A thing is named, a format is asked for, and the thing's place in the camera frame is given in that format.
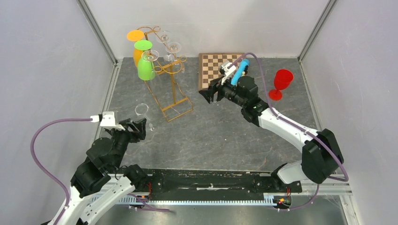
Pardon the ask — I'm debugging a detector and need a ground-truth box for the clear wine glass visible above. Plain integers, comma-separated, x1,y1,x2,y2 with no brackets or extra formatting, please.
135,103,155,131
141,50,159,68
155,30,172,44
163,42,182,63

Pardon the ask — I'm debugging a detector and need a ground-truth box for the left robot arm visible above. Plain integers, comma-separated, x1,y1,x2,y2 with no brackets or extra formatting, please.
46,118,148,225

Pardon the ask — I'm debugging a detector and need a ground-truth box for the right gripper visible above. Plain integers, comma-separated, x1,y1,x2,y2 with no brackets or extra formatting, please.
199,74,246,108

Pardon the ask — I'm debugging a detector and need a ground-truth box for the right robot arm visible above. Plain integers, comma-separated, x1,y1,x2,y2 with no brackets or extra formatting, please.
199,76,344,191

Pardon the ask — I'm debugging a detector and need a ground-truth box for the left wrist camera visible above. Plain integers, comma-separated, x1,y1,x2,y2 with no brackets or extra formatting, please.
99,111,126,131

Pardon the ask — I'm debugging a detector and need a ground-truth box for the blue cylinder tube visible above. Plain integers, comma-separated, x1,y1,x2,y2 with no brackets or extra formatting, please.
230,59,250,86

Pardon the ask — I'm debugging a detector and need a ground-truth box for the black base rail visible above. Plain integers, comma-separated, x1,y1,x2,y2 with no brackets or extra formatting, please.
107,167,302,203

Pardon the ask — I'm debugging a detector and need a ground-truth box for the gold wire glass rack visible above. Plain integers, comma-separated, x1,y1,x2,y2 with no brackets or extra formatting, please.
128,26,193,122

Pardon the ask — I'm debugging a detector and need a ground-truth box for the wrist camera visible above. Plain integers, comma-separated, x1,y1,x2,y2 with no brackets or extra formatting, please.
99,111,126,131
219,60,236,85

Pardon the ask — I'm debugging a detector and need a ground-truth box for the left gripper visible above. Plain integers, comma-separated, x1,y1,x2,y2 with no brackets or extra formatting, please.
108,117,148,170

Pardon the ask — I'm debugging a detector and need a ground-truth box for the wooden chessboard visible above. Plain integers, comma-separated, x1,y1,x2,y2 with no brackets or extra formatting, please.
198,52,243,90

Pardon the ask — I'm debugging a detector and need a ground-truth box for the green plastic wine glass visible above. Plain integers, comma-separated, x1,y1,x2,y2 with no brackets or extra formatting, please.
133,39,155,81

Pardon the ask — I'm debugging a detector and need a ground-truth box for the orange plastic wine glass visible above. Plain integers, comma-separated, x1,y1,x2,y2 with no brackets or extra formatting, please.
126,30,145,68

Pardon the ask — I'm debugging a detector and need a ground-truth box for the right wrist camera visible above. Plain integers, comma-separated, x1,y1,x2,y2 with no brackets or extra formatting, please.
219,60,236,85

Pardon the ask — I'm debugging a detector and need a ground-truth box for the red plastic wine glass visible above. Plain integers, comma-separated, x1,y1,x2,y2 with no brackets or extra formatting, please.
268,69,294,101

